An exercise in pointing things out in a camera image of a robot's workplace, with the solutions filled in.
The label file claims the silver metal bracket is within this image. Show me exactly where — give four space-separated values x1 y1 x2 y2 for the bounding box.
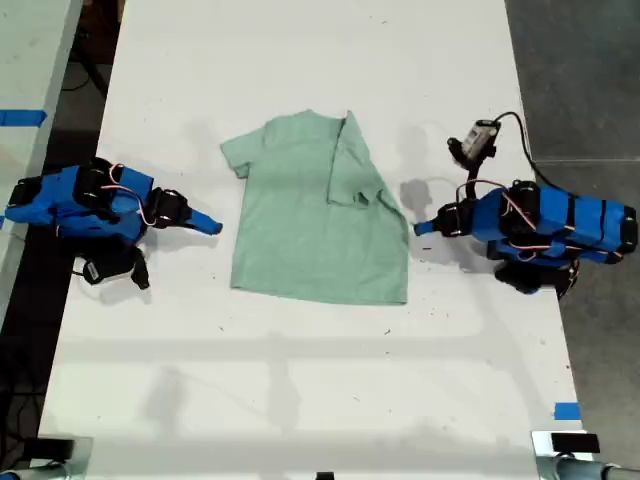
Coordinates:
29 434 96 480
530 429 606 480

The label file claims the pale side table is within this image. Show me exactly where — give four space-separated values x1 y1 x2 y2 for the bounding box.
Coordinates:
0 0 84 314

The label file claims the black floor cable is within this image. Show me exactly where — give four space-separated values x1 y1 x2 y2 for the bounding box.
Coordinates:
60 47 110 96

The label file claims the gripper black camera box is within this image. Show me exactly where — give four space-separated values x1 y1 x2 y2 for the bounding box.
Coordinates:
446 118 502 162
73 248 136 288

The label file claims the black clamp block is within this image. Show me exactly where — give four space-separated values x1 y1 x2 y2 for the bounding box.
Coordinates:
33 435 77 464
549 433 601 454

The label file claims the pale green T-shirt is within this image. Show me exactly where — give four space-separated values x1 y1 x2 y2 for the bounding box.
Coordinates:
220 108 412 307

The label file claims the grey metal tube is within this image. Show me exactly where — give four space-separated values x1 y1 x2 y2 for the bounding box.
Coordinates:
553 453 640 480

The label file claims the arm red white wire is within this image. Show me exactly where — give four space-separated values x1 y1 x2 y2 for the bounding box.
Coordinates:
499 192 584 260
101 163 157 230

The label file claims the camera black cable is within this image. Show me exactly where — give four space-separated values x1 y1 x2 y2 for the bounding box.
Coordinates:
493 111 551 185

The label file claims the long blue tape strip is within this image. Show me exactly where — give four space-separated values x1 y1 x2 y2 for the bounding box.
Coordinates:
0 109 49 128

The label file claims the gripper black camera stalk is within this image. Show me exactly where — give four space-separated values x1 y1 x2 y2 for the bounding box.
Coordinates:
455 158 490 202
129 247 152 291

